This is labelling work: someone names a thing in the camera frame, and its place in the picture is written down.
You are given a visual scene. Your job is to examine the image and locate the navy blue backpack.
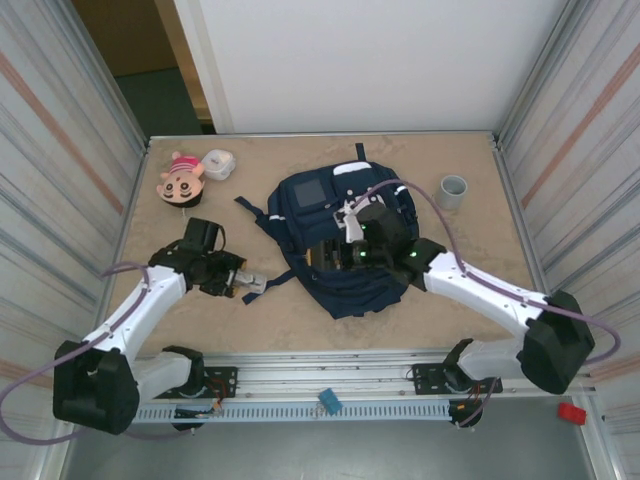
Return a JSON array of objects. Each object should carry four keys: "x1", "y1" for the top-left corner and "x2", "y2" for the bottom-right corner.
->
[{"x1": 234, "y1": 143, "x2": 419, "y2": 321}]

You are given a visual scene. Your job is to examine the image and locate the pink plush doll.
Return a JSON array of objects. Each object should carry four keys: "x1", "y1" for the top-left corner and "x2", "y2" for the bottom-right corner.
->
[{"x1": 155, "y1": 151, "x2": 206, "y2": 207}]

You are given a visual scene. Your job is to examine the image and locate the grey cup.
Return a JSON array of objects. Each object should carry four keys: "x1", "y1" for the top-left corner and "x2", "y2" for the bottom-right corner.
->
[{"x1": 438, "y1": 174, "x2": 469, "y2": 210}]

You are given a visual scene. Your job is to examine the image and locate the white plastic case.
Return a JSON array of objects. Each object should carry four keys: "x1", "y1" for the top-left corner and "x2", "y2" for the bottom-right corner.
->
[{"x1": 201, "y1": 148, "x2": 236, "y2": 182}]

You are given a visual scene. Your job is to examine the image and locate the blue binder clip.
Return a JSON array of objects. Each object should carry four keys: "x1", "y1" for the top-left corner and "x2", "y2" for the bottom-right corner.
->
[{"x1": 310, "y1": 387, "x2": 342, "y2": 419}]

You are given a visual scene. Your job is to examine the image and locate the white partition panel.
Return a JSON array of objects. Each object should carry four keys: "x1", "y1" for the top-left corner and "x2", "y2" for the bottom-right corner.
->
[{"x1": 172, "y1": 0, "x2": 571, "y2": 136}]

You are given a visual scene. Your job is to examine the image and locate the brown wooden door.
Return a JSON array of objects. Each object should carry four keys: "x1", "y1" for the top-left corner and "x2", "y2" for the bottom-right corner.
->
[{"x1": 72, "y1": 0, "x2": 214, "y2": 124}]

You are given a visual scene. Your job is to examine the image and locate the red plastic block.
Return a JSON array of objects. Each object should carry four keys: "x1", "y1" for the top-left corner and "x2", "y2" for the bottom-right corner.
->
[{"x1": 558, "y1": 402, "x2": 587, "y2": 426}]

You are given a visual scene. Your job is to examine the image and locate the aluminium rail frame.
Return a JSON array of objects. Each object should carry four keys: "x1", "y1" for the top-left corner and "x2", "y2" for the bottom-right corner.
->
[{"x1": 53, "y1": 349, "x2": 601, "y2": 407}]

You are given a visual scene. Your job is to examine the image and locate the slotted grey cable duct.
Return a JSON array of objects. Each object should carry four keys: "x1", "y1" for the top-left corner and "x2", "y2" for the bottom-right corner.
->
[{"x1": 64, "y1": 402, "x2": 454, "y2": 425}]

